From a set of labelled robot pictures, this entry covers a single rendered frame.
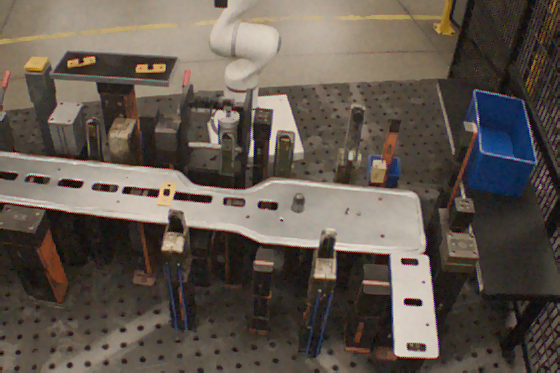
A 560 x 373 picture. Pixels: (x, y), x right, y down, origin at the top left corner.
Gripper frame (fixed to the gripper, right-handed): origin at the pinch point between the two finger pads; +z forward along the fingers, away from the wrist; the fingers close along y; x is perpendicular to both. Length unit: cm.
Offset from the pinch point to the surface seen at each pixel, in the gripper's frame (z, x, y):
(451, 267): 43, 61, 42
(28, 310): 75, -51, 49
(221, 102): 26.9, 0.7, 7.5
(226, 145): 37.1, 2.8, 12.4
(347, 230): 45, 36, 31
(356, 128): 29.4, 36.0, 9.7
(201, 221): 45, 0, 33
